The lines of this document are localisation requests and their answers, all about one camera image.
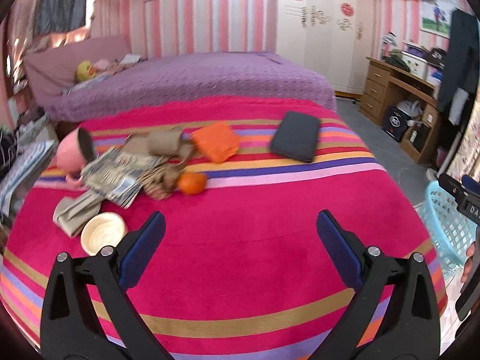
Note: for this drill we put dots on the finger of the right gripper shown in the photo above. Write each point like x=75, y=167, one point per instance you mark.
x=470, y=184
x=454, y=188

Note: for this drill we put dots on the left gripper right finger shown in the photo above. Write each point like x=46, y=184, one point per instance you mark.
x=394, y=312

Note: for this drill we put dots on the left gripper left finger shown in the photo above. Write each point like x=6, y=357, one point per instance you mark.
x=70, y=327

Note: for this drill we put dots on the beige paper bowl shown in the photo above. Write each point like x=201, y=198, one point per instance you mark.
x=105, y=229

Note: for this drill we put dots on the beige paper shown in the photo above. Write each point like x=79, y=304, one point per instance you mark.
x=72, y=214

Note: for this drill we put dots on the printed paper bag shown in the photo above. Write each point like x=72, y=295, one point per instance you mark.
x=117, y=175

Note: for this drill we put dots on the person's right hand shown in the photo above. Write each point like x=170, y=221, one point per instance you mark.
x=468, y=263

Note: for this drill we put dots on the floral curtain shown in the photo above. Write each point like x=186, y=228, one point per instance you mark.
x=466, y=160

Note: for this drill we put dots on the white fan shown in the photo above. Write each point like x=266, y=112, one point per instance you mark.
x=443, y=159

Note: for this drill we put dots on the light blue laundry basket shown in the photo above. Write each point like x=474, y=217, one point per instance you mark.
x=451, y=232

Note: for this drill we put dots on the black box under desk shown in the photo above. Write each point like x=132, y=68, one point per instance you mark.
x=395, y=123

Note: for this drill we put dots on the hanging dark jacket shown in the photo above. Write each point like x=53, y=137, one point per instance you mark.
x=461, y=64

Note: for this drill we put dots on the wooden desk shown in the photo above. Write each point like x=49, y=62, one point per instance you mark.
x=386, y=86

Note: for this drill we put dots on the white storage box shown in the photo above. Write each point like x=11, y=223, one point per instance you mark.
x=418, y=66

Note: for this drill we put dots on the black notebook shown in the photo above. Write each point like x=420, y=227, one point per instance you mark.
x=296, y=137

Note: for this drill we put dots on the framed couple photo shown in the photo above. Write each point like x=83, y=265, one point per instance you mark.
x=436, y=17

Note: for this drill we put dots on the pink striped blanket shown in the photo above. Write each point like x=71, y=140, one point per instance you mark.
x=241, y=272

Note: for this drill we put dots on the pink ceramic mug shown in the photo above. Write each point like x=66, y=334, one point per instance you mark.
x=74, y=152

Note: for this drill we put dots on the white wardrobe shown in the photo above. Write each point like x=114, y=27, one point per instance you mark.
x=330, y=37

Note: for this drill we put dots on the brown cardboard cup sleeve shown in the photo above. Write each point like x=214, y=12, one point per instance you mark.
x=169, y=143

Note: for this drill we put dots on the purple dotted bedspread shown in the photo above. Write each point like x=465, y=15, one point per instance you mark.
x=159, y=81

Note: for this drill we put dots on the orange plastic wrapper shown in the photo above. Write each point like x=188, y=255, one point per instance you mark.
x=218, y=142

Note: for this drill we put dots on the pink headboard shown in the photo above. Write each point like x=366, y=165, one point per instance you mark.
x=51, y=71

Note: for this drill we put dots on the yellow duck plush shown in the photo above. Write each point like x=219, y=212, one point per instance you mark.
x=85, y=71

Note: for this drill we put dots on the dark window curtain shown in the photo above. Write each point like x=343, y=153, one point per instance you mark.
x=59, y=16

